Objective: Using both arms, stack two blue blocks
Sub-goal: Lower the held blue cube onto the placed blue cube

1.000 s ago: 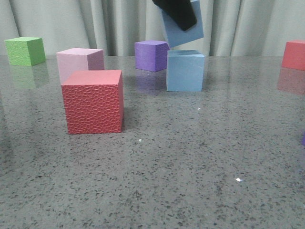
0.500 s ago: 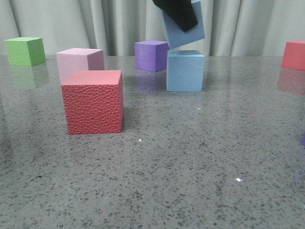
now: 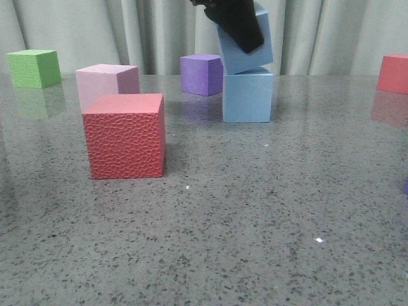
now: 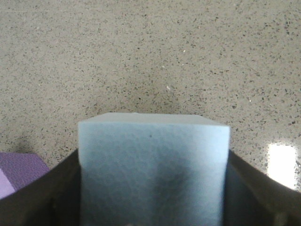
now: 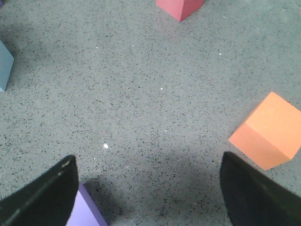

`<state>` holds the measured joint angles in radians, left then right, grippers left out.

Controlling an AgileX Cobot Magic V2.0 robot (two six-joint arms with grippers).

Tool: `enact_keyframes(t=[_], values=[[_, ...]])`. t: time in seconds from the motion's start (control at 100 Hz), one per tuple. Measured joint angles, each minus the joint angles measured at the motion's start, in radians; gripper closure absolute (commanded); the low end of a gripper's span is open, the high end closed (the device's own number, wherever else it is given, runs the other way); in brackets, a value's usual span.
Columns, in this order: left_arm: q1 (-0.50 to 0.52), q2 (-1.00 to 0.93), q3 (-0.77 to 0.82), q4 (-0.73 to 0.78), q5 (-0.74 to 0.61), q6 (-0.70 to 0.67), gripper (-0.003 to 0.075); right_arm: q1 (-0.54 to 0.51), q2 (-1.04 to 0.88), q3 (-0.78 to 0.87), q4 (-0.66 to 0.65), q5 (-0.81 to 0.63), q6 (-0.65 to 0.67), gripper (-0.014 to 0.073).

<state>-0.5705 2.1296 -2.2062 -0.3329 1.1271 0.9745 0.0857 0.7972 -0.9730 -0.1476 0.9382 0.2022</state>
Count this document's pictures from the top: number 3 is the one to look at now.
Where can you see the purple cube at right edge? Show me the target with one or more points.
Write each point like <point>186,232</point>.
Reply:
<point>406,187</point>

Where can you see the red textured foam cube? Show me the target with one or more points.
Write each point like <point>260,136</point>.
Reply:
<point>125,136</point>

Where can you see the grey-green curtain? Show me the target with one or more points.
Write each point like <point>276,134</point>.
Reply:
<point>308,37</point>

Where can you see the red foam cube far right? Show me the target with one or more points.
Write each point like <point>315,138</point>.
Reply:
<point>393,73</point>

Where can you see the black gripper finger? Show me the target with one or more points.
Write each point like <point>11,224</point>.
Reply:
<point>237,18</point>

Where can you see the light blue foam cube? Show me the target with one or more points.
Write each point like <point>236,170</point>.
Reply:
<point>247,96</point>
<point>234,59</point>

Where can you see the green foam cube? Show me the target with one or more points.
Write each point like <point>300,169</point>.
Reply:
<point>34,68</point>

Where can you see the pink foam cube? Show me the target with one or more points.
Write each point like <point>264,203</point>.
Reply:
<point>101,79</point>

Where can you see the purple foam cube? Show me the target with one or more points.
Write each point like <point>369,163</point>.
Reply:
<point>201,74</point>

